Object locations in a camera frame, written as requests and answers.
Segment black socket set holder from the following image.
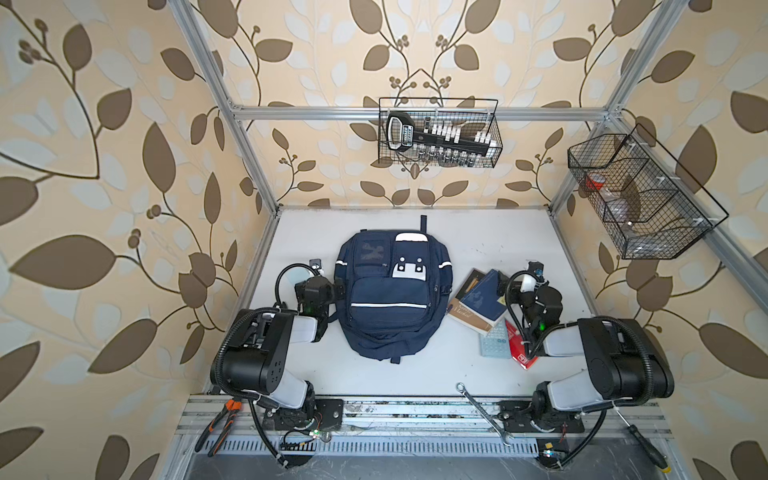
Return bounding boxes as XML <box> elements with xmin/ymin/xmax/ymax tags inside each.
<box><xmin>378</xmin><ymin>108</ymin><xmax>503</xmax><ymax>161</ymax></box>

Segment wire basket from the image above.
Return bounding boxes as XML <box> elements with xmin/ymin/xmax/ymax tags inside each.
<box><xmin>568</xmin><ymin>124</ymin><xmax>729</xmax><ymax>260</ymax></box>
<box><xmin>378</xmin><ymin>96</ymin><xmax>503</xmax><ymax>169</ymax></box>

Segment red object in basket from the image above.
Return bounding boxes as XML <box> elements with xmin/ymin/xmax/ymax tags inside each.
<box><xmin>584</xmin><ymin>172</ymin><xmax>606</xmax><ymax>192</ymax></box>

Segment navy blue student backpack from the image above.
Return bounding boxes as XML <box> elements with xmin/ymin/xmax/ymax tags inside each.
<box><xmin>331</xmin><ymin>215</ymin><xmax>453</xmax><ymax>364</ymax></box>

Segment brown cover book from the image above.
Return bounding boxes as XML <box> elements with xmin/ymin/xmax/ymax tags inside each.
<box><xmin>446</xmin><ymin>269</ymin><xmax>492</xmax><ymax>336</ymax></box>

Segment back wire basket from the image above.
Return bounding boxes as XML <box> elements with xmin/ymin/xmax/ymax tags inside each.
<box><xmin>378</xmin><ymin>96</ymin><xmax>503</xmax><ymax>169</ymax></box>

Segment dark blue book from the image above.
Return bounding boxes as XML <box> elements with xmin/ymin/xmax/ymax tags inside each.
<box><xmin>457</xmin><ymin>269</ymin><xmax>506</xmax><ymax>324</ymax></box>

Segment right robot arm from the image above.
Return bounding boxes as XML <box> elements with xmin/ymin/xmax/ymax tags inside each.
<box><xmin>497</xmin><ymin>262</ymin><xmax>675</xmax><ymax>470</ymax></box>

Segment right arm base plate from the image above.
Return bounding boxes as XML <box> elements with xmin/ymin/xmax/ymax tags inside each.
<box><xmin>496</xmin><ymin>400</ymin><xmax>585</xmax><ymax>434</ymax></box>

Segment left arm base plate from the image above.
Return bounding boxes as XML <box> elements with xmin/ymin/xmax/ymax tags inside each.
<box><xmin>262</xmin><ymin>398</ymin><xmax>344</xmax><ymax>432</ymax></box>

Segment right wire basket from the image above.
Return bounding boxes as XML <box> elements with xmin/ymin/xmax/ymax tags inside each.
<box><xmin>568</xmin><ymin>124</ymin><xmax>729</xmax><ymax>260</ymax></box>

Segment red packet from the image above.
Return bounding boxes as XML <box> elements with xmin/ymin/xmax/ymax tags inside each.
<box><xmin>505</xmin><ymin>320</ymin><xmax>536</xmax><ymax>370</ymax></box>

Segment orange handled pliers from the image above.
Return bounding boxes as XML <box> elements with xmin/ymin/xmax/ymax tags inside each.
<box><xmin>193</xmin><ymin>398</ymin><xmax>244</xmax><ymax>458</ymax></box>

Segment black handled screwdriver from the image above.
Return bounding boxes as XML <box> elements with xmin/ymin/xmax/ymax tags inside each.
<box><xmin>613</xmin><ymin>406</ymin><xmax>671</xmax><ymax>473</ymax></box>

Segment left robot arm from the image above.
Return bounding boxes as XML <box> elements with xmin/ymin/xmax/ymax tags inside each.
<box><xmin>195</xmin><ymin>260</ymin><xmax>335</xmax><ymax>469</ymax></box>

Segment silver combination wrench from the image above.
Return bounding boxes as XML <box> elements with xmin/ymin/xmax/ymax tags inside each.
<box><xmin>456</xmin><ymin>382</ymin><xmax>513</xmax><ymax>446</ymax></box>

